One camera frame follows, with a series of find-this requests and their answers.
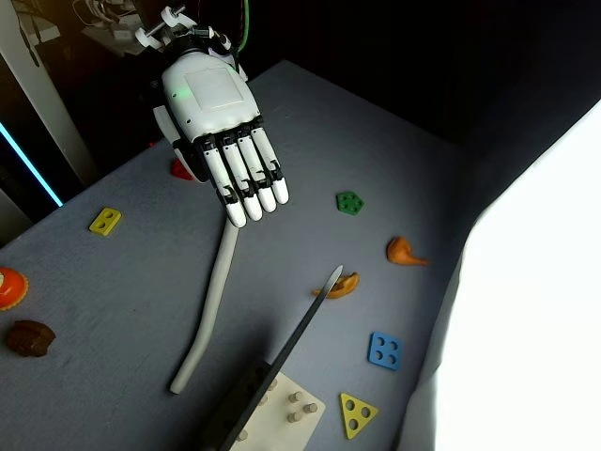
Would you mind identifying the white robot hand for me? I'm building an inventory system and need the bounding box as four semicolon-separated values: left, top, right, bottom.
152;51;290;229

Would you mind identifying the white curved tube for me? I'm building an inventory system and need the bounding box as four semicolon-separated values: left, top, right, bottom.
168;223;240;396

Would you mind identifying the wooden peg board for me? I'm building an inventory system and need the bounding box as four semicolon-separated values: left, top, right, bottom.
233;370;327;451

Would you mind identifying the red toy block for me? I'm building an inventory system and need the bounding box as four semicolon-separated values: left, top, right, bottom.
169;158;194;182

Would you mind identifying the white background equipment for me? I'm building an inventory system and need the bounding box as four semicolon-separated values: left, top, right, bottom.
72;0;161;57

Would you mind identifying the yellow rectangular block with holes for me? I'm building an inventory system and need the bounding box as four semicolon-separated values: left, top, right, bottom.
88;207;123;238

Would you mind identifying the green pentagon block with holes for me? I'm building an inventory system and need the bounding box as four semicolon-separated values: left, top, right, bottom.
335;191;365;217

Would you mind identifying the cyan light strip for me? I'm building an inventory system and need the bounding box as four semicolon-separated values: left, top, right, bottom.
0;121;65;209

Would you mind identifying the grey table cloth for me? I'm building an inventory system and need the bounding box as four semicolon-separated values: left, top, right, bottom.
0;59;475;451

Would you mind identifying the orange toy fried piece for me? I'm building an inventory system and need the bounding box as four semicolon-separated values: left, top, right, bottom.
312;271;362;301

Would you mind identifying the orange toy chicken drumstick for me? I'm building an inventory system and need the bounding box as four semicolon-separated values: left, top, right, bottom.
386;236;430;268

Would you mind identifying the orange toy tart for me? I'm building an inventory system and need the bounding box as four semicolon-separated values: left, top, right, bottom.
0;266;30;312

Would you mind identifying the brown toy meat piece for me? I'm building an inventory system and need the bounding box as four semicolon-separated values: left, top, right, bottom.
5;319;57;359

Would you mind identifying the blue square block with holes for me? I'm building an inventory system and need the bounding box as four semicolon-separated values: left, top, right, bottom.
367;331;405;372

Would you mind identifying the yellow triangle block with holes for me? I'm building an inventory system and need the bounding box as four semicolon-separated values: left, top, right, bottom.
339;392;379;441

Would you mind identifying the white backdrop sheet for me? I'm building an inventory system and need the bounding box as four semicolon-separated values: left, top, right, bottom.
397;98;601;451

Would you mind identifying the white post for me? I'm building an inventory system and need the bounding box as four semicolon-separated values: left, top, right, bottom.
0;0;98;187

